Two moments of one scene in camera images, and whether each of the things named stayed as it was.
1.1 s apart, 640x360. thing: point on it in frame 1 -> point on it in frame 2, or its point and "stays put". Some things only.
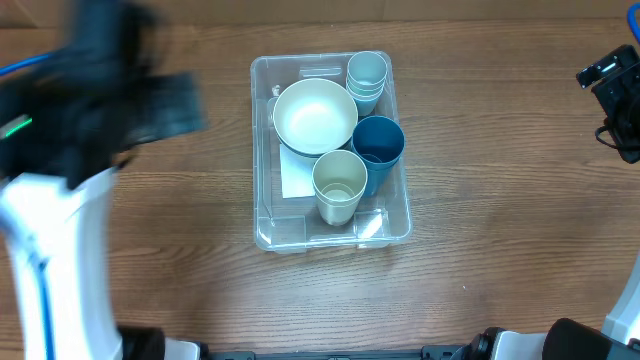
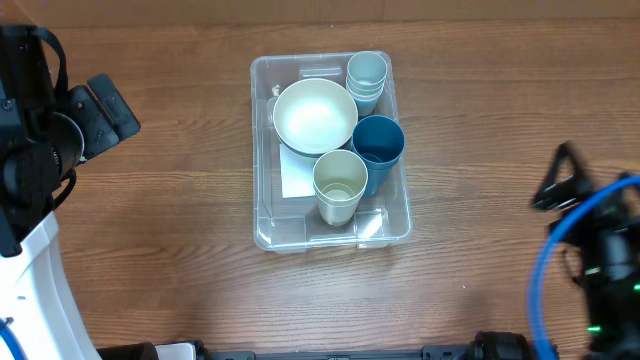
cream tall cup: [337, 215] stays put
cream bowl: [315, 116] stays put
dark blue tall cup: [377, 173] stays put
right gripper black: [625, 70] -> [551, 188]
